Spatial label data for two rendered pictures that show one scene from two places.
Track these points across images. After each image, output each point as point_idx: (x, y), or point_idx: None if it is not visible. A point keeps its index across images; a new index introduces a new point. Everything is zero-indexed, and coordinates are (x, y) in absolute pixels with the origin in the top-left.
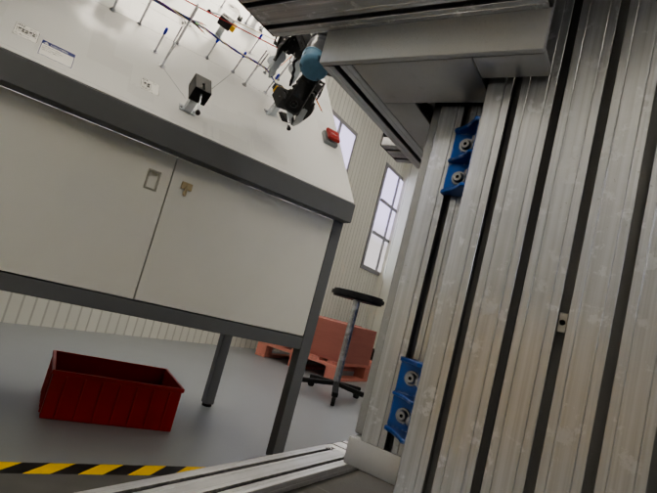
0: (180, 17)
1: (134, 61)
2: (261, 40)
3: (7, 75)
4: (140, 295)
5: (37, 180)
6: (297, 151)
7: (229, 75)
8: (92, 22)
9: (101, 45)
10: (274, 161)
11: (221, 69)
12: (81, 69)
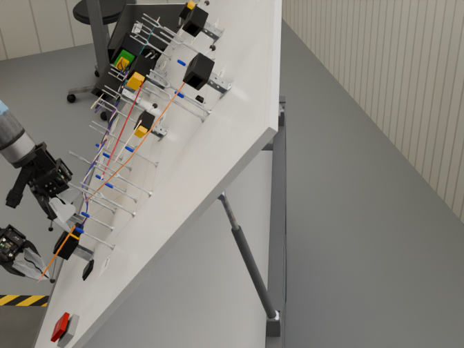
0: (166, 110)
1: (110, 168)
2: (186, 141)
3: None
4: None
5: None
6: (59, 313)
7: (120, 195)
8: (129, 129)
9: (115, 151)
10: (51, 304)
11: (123, 186)
12: (97, 172)
